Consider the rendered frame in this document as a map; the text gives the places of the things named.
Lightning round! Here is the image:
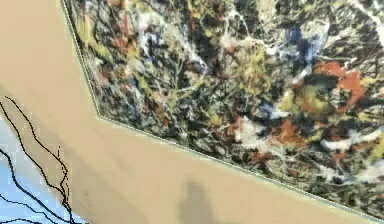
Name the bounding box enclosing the multicoloured abstract wall painting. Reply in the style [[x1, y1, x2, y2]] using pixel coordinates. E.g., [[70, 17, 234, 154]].
[[60, 0, 384, 223]]

